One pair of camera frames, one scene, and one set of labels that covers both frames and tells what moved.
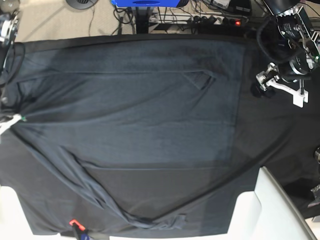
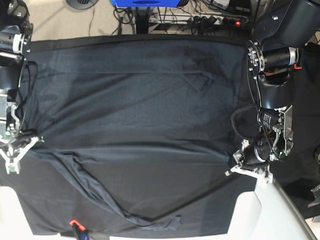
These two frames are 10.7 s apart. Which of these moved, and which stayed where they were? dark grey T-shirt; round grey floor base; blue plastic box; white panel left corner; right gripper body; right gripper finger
Moved: right gripper body; right gripper finger
Stayed: blue plastic box; dark grey T-shirt; round grey floor base; white panel left corner
